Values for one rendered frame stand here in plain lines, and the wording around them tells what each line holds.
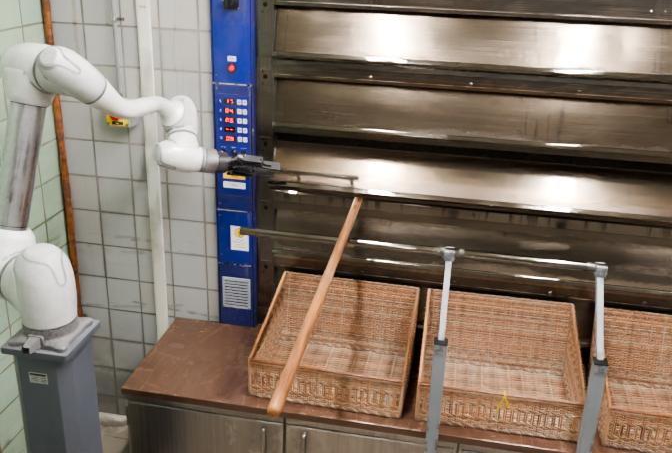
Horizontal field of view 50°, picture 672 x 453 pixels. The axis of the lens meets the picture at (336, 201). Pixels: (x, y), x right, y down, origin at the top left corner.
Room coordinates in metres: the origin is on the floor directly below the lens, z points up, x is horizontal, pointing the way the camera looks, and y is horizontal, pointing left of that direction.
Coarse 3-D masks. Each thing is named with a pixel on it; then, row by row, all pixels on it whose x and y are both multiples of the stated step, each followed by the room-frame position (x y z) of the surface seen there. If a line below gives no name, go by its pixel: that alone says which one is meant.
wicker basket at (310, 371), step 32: (288, 288) 2.60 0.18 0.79; (352, 288) 2.56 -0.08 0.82; (384, 288) 2.54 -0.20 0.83; (416, 288) 2.52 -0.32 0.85; (288, 320) 2.57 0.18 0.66; (320, 320) 2.55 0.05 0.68; (352, 320) 2.53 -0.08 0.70; (384, 320) 2.51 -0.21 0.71; (416, 320) 2.47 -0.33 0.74; (256, 352) 2.24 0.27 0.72; (288, 352) 2.45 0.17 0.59; (320, 352) 2.45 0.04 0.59; (352, 352) 2.46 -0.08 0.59; (384, 352) 2.47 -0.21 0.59; (256, 384) 2.17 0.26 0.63; (320, 384) 2.24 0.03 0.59; (352, 384) 2.10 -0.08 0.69; (384, 384) 2.08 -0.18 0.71
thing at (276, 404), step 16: (352, 208) 2.44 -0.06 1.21; (352, 224) 2.31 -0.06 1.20; (336, 256) 2.03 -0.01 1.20; (320, 288) 1.81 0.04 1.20; (320, 304) 1.74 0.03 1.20; (304, 320) 1.65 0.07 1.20; (304, 336) 1.56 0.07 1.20; (288, 368) 1.42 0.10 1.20; (288, 384) 1.37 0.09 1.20; (272, 400) 1.30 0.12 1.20; (272, 416) 1.27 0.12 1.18
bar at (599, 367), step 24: (312, 240) 2.25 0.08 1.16; (336, 240) 2.24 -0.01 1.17; (360, 240) 2.23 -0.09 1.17; (528, 264) 2.13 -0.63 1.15; (552, 264) 2.12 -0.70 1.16; (576, 264) 2.11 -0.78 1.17; (600, 264) 2.10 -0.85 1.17; (600, 288) 2.06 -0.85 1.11; (600, 312) 2.00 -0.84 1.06; (600, 336) 1.95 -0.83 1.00; (600, 360) 1.89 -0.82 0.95; (432, 384) 1.95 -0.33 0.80; (600, 384) 1.87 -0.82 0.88; (432, 408) 1.95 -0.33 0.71; (432, 432) 1.95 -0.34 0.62
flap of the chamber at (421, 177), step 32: (288, 160) 2.64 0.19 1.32; (320, 160) 2.62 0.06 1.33; (352, 160) 2.61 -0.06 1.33; (384, 160) 2.60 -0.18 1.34; (416, 160) 2.58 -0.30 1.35; (448, 160) 2.57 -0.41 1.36; (480, 160) 2.56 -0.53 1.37; (512, 160) 2.55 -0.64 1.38; (320, 192) 2.54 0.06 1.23; (416, 192) 2.49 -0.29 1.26; (448, 192) 2.48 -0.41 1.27; (480, 192) 2.47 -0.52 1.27; (512, 192) 2.46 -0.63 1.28; (544, 192) 2.45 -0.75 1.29; (576, 192) 2.43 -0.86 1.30; (608, 192) 2.42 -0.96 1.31; (640, 192) 2.41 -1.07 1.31
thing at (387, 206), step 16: (288, 192) 2.66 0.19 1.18; (304, 192) 2.66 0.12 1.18; (368, 208) 2.60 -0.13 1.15; (384, 208) 2.59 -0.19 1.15; (400, 208) 2.58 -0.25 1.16; (416, 208) 2.57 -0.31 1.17; (432, 208) 2.56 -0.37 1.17; (448, 208) 2.55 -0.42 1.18; (464, 208) 2.55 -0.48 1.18; (528, 224) 2.49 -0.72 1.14; (544, 224) 2.48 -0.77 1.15; (560, 224) 2.47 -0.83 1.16; (576, 224) 2.46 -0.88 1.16; (592, 224) 2.46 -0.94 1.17; (608, 224) 2.45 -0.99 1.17; (624, 224) 2.44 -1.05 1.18; (640, 224) 2.44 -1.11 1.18
